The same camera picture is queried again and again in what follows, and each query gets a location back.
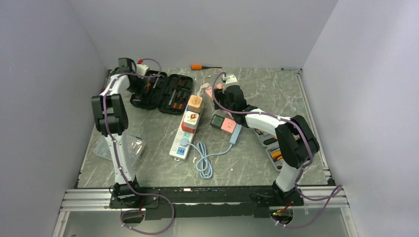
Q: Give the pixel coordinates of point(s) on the red cube adapter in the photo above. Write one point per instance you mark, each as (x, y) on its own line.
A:
(188, 128)

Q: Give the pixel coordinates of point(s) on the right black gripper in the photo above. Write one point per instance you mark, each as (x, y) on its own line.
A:
(220, 94)

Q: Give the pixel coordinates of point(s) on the white power strip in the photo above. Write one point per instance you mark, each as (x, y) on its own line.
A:
(181, 144)

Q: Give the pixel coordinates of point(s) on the pink cube socket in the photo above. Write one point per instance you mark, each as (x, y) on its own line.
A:
(228, 125)

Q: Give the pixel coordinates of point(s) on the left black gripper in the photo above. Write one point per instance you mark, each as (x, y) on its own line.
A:
(138, 90)

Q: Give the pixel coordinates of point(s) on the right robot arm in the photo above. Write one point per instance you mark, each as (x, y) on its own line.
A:
(295, 139)

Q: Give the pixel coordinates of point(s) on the dark green cube adapter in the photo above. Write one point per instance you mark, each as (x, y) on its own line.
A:
(217, 121)

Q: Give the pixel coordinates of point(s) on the light blue power strip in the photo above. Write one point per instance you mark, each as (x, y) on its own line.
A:
(235, 134)

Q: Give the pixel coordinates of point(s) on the white cube adapter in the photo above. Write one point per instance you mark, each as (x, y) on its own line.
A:
(191, 119)

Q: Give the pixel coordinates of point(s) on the clear plastic screw box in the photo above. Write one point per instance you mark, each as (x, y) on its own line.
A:
(135, 147)

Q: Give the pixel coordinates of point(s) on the orange handled screwdriver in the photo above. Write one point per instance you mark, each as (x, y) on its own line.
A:
(198, 67)

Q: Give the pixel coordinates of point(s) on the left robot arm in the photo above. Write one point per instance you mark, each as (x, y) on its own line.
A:
(111, 121)

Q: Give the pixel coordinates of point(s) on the pink power strip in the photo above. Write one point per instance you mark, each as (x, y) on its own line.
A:
(208, 90)

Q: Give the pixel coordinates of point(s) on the aluminium rail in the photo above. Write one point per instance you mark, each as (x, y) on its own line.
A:
(100, 200)

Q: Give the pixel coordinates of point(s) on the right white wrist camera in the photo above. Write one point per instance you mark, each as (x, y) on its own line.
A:
(229, 80)

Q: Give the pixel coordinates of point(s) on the grey tool case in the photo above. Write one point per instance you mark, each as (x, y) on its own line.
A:
(270, 143)

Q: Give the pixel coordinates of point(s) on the black tool case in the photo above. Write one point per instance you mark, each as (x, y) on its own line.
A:
(167, 93)

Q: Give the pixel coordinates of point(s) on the black base bar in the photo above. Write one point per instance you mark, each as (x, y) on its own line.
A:
(217, 201)

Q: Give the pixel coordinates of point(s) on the wooden beige cube adapter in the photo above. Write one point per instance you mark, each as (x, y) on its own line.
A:
(195, 104)

